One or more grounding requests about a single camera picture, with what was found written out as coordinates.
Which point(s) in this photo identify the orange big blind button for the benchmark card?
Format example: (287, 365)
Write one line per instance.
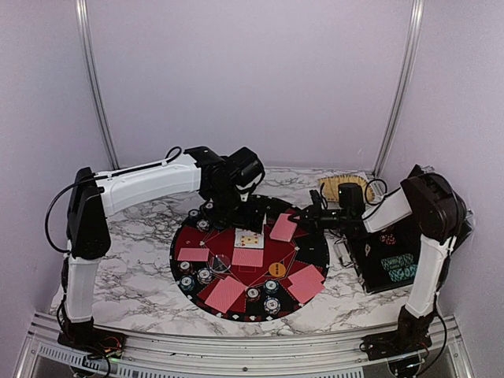
(277, 270)

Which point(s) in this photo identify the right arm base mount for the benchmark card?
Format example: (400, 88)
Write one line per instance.
(389, 344)

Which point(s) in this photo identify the teal chip row lower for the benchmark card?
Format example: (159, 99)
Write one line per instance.
(403, 274)

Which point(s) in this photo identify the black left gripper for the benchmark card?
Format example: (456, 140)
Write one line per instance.
(245, 220)

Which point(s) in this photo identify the aluminium frame post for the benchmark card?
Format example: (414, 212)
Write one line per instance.
(405, 74)
(84, 30)

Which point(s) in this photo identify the teal chip row upper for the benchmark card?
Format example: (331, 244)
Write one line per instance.
(397, 261)

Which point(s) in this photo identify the black poker set case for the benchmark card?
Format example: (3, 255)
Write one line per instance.
(438, 212)

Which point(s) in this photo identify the red dice in case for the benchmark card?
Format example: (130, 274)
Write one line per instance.
(388, 239)

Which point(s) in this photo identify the teal chip row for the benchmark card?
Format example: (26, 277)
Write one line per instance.
(403, 274)
(397, 261)

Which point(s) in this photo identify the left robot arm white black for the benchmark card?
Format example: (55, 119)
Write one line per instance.
(224, 182)

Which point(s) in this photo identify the five of hearts card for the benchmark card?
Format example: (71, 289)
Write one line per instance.
(248, 239)

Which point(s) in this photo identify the right aluminium frame post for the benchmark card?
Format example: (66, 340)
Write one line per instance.
(405, 74)

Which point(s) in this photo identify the left aluminium frame post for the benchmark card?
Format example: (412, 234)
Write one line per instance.
(84, 30)

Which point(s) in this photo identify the round red black poker mat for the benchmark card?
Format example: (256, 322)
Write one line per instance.
(244, 276)

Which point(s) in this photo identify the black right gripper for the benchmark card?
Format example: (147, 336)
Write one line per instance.
(313, 218)

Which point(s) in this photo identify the dealt red card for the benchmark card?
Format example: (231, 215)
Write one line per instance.
(308, 275)
(303, 289)
(222, 296)
(236, 283)

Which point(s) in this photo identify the green chips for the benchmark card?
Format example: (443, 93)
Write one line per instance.
(194, 214)
(271, 287)
(187, 283)

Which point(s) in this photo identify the red playing card deck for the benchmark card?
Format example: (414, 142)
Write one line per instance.
(284, 229)

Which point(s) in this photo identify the face down community card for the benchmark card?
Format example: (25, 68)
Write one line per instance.
(247, 257)

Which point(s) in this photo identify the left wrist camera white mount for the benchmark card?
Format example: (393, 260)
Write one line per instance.
(245, 192)

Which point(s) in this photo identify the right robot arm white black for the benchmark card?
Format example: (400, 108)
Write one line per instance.
(417, 314)

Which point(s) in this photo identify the front aluminium rail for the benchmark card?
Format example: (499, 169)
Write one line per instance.
(330, 354)

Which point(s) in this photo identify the yellow woven bamboo mat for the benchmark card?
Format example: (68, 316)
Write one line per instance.
(331, 191)

